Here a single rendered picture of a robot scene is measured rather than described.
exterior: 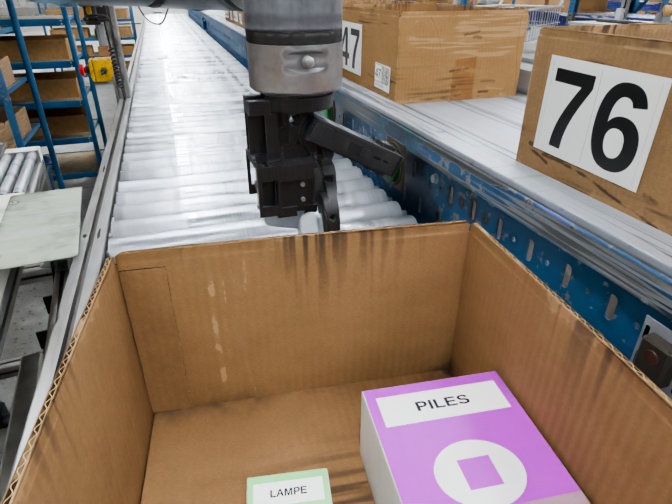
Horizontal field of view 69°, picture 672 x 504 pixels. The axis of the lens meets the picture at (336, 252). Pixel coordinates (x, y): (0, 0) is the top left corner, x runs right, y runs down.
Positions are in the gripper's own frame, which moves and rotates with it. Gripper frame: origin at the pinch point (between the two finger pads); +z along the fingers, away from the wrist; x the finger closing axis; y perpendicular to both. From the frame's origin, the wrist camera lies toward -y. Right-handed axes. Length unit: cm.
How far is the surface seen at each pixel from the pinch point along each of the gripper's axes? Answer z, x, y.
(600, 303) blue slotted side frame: 0.2, 16.6, -25.9
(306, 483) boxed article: 0.0, 27.6, 9.2
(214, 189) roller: 5.7, -44.0, 8.4
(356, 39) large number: -18, -66, -29
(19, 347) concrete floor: 80, -111, 76
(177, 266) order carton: -10.2, 13.8, 15.4
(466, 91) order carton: -10, -44, -45
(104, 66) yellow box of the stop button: -5, -141, 33
